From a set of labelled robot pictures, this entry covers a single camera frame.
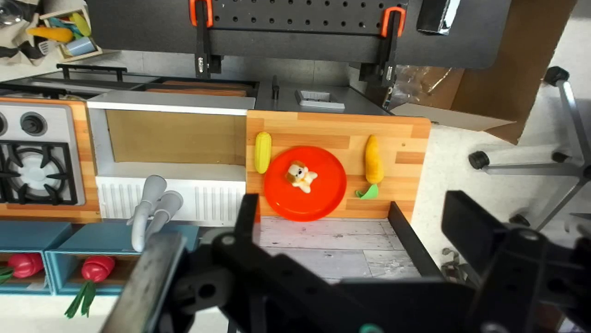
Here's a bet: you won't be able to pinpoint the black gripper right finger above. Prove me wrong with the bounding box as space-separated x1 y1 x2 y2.
441 188 515 282

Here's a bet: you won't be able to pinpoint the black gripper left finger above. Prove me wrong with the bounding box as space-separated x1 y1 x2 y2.
231 192 262 245

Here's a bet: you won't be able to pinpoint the yellow toy corn cob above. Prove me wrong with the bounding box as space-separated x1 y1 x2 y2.
253 129 273 175

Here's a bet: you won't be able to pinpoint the white toy garlic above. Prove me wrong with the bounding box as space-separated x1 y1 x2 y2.
282 160 319 195

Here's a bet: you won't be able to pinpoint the red plastic plate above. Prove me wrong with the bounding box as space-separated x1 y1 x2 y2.
262 144 349 223

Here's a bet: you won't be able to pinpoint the grey toy faucet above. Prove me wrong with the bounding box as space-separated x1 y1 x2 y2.
125 173 185 255

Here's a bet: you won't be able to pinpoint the wooden butcher block counter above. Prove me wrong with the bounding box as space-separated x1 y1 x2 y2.
244 108 432 223

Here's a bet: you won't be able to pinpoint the white toy sink basin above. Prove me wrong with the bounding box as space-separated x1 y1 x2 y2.
87 90 257 229

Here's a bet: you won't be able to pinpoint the yellow plush carrot green leaf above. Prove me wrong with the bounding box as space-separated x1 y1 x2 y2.
354 132 386 201

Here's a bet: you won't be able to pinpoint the blue planter bin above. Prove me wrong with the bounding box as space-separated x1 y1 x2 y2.
44 219 201 295
0 219 74 295

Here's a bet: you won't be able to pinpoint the grey office chair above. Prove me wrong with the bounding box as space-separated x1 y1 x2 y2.
467 62 591 229

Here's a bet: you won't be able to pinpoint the red toy radish green leaves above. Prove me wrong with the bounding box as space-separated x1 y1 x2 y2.
0 251 46 284
63 255 118 319

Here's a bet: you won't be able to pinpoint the black metal rack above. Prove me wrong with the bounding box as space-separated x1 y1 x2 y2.
55 60 260 99

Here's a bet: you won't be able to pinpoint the clear plastic bag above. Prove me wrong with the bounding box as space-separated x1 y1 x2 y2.
393 62 458 108

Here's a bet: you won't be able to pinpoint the wooden stove counter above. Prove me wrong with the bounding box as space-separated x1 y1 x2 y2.
0 94 101 223

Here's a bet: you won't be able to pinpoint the large brown cardboard sheet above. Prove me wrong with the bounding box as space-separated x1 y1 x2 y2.
393 0 571 145

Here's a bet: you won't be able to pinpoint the black pegboard table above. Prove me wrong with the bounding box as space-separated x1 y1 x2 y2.
85 0 513 70

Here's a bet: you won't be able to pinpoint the grey toy stovetop black grate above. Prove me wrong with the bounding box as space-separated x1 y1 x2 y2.
0 99 87 208

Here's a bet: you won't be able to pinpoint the cardboard box of toys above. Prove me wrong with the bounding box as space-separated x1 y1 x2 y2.
0 0 103 81

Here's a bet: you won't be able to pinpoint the grey backsplash panel black frame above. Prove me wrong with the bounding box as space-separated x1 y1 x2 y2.
255 201 447 282

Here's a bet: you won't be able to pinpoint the black clamp orange handle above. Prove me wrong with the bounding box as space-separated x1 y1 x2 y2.
358 5 408 108
188 0 223 79

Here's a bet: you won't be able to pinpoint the shiny metal bracket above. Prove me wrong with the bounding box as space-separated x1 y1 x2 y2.
415 0 462 36

